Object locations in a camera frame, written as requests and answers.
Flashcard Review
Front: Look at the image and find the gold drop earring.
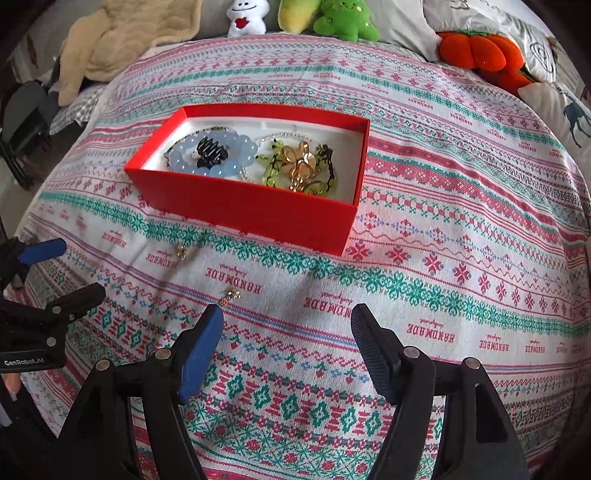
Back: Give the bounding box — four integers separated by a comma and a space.
217, 287, 242, 308

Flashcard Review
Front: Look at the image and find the red jewelry box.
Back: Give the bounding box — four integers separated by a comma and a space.
124, 103, 370, 255

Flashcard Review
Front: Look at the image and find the person's left hand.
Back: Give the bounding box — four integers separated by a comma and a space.
1, 373, 22, 399

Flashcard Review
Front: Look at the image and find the dark chair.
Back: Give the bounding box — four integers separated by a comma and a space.
1, 80, 60, 191

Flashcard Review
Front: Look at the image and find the gold stud earring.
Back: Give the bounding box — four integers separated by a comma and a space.
176, 244, 187, 260

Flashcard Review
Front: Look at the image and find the patterned nordic bedspread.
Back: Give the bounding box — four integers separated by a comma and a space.
17, 34, 590, 479

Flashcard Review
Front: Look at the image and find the black hair claw clip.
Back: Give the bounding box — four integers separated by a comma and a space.
197, 137, 228, 169

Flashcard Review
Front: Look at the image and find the beige quilted blanket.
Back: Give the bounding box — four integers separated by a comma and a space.
57, 0, 202, 107

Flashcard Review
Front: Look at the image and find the white plush toy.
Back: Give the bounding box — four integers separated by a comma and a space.
226, 0, 270, 38

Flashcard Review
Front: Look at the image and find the white deer print pillow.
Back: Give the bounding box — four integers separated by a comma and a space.
518, 82, 590, 181

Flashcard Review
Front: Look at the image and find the yellow plush toy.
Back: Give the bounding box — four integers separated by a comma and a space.
277, 0, 322, 34

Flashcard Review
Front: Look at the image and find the orange pumpkin plush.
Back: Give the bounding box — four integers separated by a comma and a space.
438, 31, 535, 96

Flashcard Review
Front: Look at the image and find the green plush toy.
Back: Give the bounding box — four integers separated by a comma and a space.
312, 0, 380, 42

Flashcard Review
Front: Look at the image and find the white grey patterned pillow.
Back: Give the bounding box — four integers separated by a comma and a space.
423, 0, 557, 83

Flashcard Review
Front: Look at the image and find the light blue bead bracelet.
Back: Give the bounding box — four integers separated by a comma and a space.
167, 128, 259, 180

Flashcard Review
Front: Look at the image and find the gold ring ornament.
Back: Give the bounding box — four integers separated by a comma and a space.
280, 141, 324, 196

